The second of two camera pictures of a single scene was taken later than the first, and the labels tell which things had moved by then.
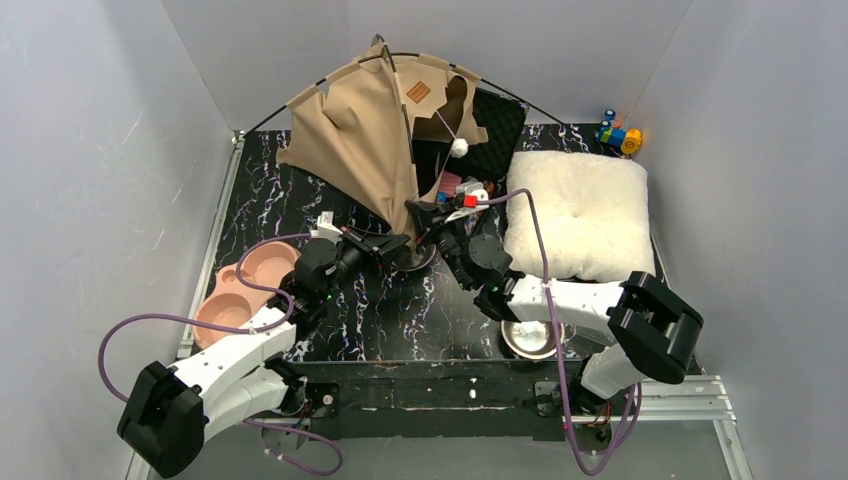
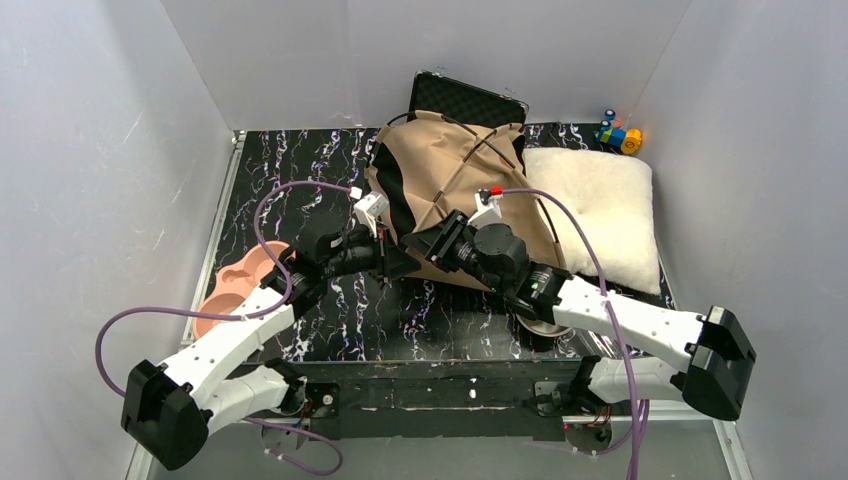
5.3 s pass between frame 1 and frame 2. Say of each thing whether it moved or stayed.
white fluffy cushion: stayed
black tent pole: moved
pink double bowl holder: stayed
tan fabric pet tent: moved
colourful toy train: stayed
